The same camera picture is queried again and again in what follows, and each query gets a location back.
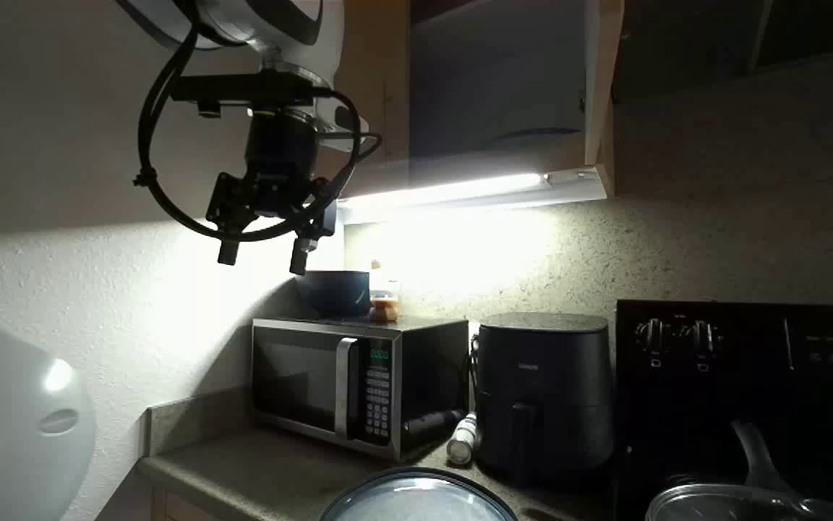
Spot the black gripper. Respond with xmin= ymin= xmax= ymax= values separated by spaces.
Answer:
xmin=205 ymin=113 xmax=341 ymax=278

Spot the dark round bowl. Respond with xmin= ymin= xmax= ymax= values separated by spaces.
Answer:
xmin=292 ymin=265 xmax=373 ymax=322

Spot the wooden wall cabinet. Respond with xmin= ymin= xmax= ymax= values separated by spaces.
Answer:
xmin=338 ymin=0 xmax=627 ymax=210

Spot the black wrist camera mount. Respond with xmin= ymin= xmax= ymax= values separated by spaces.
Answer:
xmin=166 ymin=67 xmax=338 ymax=122

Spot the stainless steel microwave oven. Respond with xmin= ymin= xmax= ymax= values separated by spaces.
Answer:
xmin=245 ymin=313 xmax=475 ymax=465

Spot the black air fryer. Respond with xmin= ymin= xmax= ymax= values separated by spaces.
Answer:
xmin=471 ymin=310 xmax=618 ymax=491

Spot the glass pan lid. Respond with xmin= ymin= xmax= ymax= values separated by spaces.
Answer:
xmin=643 ymin=478 xmax=833 ymax=521

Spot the under-cabinet strip light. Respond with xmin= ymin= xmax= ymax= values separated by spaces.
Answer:
xmin=335 ymin=164 xmax=613 ymax=229

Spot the small white bottle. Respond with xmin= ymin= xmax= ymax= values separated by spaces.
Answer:
xmin=442 ymin=410 xmax=482 ymax=468

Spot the bottle with amber liquid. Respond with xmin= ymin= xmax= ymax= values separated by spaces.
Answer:
xmin=365 ymin=258 xmax=401 ymax=326

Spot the black kitchen stove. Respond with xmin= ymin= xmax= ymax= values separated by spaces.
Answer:
xmin=611 ymin=296 xmax=833 ymax=521

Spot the black frying pan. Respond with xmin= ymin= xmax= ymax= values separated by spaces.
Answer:
xmin=643 ymin=416 xmax=833 ymax=521

